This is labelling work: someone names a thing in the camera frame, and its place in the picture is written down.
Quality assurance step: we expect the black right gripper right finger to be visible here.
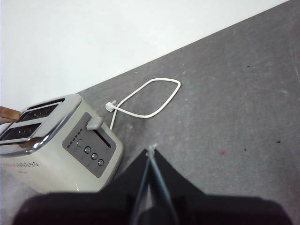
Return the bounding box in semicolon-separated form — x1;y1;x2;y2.
151;147;295;225

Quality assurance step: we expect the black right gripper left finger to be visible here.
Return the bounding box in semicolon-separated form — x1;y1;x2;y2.
13;146;152;225

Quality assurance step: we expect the brown toasted bread slice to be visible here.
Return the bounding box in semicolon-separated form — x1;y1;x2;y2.
0;105;22;125

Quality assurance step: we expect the cream toaster with chrome top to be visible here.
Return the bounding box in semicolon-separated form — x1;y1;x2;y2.
0;93;124;194

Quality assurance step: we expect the grey toaster lever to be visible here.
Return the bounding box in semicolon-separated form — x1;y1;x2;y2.
86;116;104;131

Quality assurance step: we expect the white toaster power cable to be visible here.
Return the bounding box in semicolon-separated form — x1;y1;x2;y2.
104;78;182;130

